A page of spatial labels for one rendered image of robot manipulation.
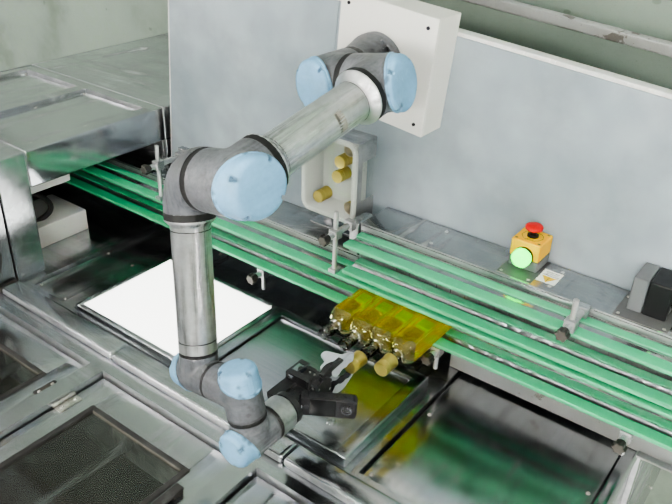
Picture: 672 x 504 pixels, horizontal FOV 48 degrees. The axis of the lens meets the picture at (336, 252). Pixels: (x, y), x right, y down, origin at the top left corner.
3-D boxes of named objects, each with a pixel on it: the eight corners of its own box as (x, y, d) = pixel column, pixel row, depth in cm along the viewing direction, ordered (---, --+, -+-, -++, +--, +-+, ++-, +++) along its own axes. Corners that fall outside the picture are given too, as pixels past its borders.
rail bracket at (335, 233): (345, 258, 194) (315, 277, 185) (348, 199, 185) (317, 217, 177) (355, 262, 192) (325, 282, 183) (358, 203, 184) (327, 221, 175)
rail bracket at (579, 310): (574, 309, 159) (549, 338, 150) (581, 280, 156) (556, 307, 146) (593, 316, 157) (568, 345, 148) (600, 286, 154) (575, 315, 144)
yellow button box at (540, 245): (521, 251, 177) (507, 263, 171) (526, 223, 173) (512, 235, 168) (549, 261, 173) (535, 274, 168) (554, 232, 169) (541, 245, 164)
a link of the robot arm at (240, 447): (241, 440, 134) (249, 477, 138) (281, 407, 142) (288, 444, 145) (211, 427, 139) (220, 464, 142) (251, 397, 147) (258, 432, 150)
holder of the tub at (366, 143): (321, 213, 212) (304, 222, 206) (324, 120, 198) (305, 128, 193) (371, 231, 203) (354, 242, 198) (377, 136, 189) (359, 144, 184)
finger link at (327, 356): (335, 335, 163) (308, 361, 158) (357, 346, 160) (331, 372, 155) (336, 345, 165) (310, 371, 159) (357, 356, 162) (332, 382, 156)
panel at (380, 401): (171, 263, 226) (76, 312, 202) (170, 254, 224) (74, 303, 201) (428, 386, 180) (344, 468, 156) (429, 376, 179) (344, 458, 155)
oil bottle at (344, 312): (376, 293, 193) (325, 330, 178) (377, 274, 190) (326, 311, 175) (394, 300, 190) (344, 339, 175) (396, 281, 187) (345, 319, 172)
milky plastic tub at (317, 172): (320, 196, 209) (300, 207, 203) (322, 120, 198) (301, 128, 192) (371, 215, 200) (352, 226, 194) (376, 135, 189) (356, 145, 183)
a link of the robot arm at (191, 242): (139, 145, 134) (159, 393, 147) (177, 150, 127) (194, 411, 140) (191, 138, 143) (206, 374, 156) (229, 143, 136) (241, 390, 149)
